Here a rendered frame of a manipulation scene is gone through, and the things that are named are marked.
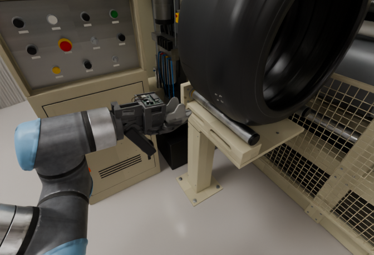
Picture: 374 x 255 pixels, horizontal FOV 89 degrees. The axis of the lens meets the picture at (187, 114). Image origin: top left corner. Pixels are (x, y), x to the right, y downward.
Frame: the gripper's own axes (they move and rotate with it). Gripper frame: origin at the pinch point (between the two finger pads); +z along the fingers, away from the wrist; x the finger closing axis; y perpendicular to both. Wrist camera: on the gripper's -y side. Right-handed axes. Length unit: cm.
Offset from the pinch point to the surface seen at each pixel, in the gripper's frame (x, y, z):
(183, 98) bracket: 23.1, -9.2, 13.8
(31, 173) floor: 111, -109, -69
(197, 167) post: 26, -65, 32
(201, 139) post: 25, -40, 30
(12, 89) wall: 246, -92, -88
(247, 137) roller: -9.9, -7.0, 17.1
